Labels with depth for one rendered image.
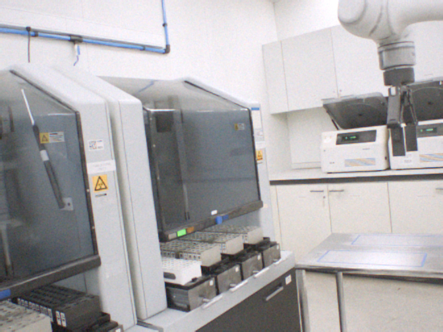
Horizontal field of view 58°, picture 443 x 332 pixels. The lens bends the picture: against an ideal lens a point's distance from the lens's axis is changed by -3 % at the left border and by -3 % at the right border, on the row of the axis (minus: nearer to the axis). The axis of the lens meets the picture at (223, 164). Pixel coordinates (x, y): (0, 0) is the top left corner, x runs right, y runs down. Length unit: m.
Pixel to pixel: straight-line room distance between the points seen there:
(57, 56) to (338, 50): 2.40
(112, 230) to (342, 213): 2.62
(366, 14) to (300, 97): 3.11
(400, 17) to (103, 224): 0.93
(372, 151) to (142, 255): 2.45
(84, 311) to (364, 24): 1.00
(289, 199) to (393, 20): 2.99
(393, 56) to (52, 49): 1.94
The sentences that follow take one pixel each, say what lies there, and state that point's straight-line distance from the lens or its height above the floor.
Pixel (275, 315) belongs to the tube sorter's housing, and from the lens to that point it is 1.86.
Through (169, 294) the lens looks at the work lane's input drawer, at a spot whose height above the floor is 0.78.
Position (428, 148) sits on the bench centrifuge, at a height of 1.06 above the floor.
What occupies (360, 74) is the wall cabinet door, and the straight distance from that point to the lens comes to 3.78.
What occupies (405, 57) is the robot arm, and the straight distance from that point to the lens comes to 1.09.
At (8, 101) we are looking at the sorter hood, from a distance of 1.20.
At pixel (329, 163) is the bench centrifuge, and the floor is 0.99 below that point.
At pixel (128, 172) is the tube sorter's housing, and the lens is 1.30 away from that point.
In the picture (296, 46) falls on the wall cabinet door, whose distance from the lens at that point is 4.06.
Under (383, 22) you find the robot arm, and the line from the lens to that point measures 0.95.
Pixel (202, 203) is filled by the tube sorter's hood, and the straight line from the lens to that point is 1.52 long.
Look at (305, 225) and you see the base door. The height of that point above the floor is 0.45.
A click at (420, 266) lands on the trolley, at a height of 0.82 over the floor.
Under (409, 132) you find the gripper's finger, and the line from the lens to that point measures 1.18.
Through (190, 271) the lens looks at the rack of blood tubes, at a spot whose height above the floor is 0.85.
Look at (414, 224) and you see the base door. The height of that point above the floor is 0.48.
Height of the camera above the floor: 1.27
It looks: 3 degrees down
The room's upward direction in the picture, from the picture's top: 7 degrees counter-clockwise
